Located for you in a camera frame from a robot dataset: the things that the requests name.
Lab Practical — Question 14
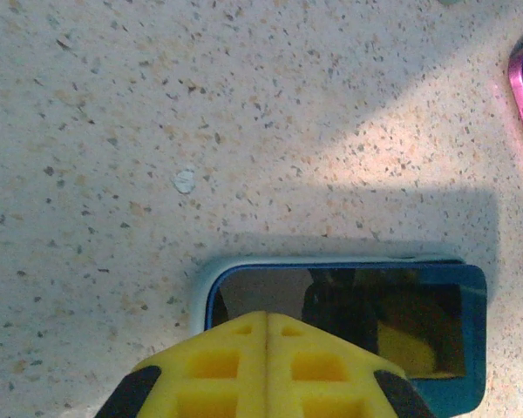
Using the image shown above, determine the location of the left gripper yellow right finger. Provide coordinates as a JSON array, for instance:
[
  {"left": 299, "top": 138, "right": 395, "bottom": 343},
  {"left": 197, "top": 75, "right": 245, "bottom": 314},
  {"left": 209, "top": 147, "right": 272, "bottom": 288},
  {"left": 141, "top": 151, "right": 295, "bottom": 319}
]
[{"left": 267, "top": 311, "right": 437, "bottom": 418}]

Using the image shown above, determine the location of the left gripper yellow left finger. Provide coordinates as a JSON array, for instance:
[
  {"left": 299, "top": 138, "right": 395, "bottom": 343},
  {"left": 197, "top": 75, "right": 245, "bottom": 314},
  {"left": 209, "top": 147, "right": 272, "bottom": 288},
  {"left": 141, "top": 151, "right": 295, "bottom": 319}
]
[{"left": 93, "top": 311, "right": 269, "bottom": 418}]

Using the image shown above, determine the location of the light blue-grey phone case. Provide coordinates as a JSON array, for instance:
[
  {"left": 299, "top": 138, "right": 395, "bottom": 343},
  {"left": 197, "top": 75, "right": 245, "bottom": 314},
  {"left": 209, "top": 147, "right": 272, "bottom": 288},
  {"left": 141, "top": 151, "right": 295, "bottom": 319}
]
[{"left": 189, "top": 253, "right": 467, "bottom": 339}]

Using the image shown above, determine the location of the black smartphone blue frame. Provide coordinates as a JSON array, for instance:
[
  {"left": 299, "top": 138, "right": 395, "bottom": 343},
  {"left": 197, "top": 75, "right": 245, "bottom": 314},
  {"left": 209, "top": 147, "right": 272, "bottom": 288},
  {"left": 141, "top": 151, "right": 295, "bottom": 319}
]
[{"left": 203, "top": 262, "right": 488, "bottom": 414}]

